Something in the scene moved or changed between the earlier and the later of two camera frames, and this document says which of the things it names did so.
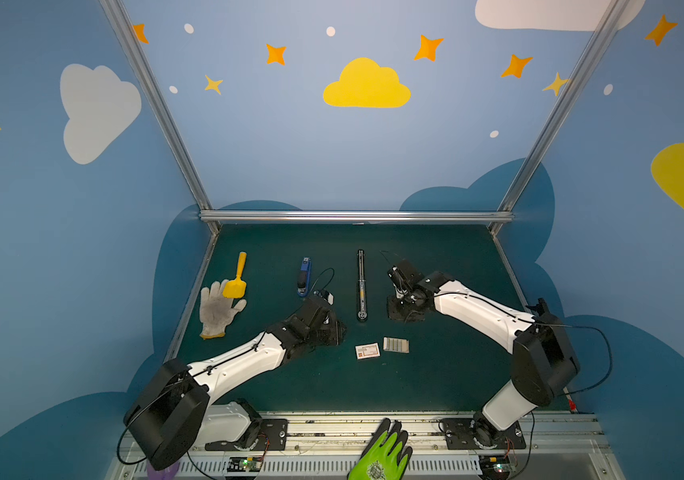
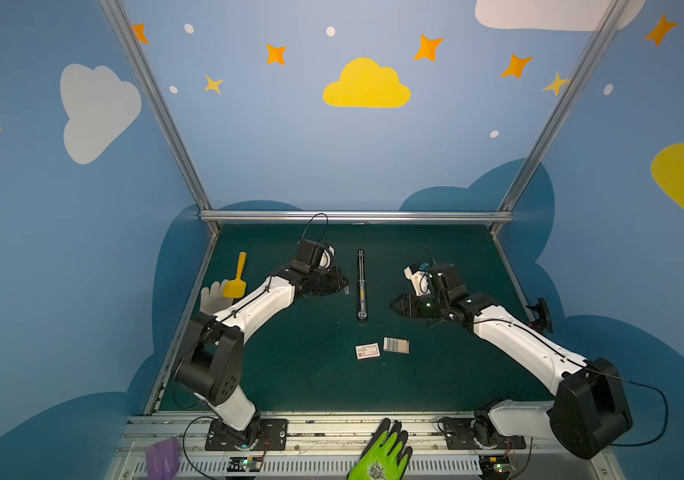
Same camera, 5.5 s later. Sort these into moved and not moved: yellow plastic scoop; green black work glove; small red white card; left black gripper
Moved: left black gripper
Not moved: yellow plastic scoop; small red white card; green black work glove
